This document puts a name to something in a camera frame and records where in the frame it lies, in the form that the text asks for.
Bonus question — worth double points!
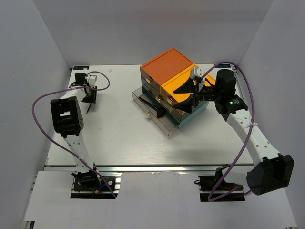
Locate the dark grey drawer box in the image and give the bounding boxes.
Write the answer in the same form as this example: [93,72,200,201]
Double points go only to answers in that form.
[141,78,182,123]

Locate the teal drawer box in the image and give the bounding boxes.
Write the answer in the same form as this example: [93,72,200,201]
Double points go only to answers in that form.
[178,101,209,129]

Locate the blue label sticker right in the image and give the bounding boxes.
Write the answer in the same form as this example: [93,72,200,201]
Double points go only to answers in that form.
[215,64,231,69]

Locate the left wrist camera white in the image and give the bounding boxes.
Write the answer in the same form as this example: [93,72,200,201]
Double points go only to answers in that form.
[86,75,97,87]

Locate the blue label sticker left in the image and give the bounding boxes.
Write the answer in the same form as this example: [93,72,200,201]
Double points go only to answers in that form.
[73,66,89,70]

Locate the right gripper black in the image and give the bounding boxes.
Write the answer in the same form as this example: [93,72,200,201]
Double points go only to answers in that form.
[172,76,222,114]

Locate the clear wide bottom drawer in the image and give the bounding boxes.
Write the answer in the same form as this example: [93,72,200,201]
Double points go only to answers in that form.
[132,87,179,136]

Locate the yellow drawer box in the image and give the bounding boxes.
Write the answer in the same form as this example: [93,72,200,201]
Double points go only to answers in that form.
[161,64,215,114]

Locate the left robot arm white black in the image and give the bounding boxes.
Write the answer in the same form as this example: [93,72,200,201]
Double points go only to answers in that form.
[51,73,97,173]

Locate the black brush brown bristles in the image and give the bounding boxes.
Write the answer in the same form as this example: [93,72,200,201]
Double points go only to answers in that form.
[139,97,167,118]

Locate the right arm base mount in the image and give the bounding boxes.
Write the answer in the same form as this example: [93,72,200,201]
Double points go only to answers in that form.
[194,164,245,202]

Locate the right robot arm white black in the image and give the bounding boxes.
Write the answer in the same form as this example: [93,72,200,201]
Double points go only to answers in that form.
[173,68,294,196]

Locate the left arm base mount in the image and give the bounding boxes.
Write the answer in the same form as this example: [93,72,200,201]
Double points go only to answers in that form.
[70,171,119,199]

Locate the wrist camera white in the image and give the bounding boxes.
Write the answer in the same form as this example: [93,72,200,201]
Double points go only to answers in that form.
[190,66,205,90]
[86,75,97,87]

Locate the aluminium rail lower left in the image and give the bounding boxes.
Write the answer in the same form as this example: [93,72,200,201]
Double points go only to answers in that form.
[21,221,35,229]

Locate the blue label sticker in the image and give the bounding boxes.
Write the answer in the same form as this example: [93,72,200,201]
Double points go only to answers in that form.
[73,66,89,70]
[215,64,231,69]

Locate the dark orange drawer box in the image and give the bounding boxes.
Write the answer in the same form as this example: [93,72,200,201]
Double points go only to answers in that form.
[140,48,194,92]

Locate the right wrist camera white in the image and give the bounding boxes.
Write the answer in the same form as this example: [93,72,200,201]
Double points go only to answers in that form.
[190,66,205,90]

